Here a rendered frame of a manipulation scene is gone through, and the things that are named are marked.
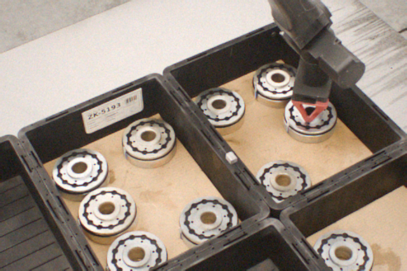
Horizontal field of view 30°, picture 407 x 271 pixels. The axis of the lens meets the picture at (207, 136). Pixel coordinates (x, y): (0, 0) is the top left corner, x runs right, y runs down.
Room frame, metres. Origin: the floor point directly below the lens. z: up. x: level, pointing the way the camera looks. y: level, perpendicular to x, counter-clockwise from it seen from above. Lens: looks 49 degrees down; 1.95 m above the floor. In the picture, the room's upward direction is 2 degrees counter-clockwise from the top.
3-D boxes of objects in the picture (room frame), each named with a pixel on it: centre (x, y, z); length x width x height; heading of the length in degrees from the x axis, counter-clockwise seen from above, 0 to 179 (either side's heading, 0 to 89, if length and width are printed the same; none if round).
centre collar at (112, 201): (0.79, 0.18, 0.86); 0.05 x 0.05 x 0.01
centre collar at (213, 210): (0.76, 0.00, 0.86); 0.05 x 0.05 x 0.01
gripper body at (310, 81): (1.00, -0.20, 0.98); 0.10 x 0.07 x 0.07; 165
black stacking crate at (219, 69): (0.97, -0.14, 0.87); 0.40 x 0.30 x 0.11; 30
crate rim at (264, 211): (0.82, 0.12, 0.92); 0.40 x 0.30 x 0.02; 30
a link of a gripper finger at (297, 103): (0.99, -0.20, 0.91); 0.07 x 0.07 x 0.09; 75
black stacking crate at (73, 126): (0.82, 0.12, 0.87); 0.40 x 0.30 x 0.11; 30
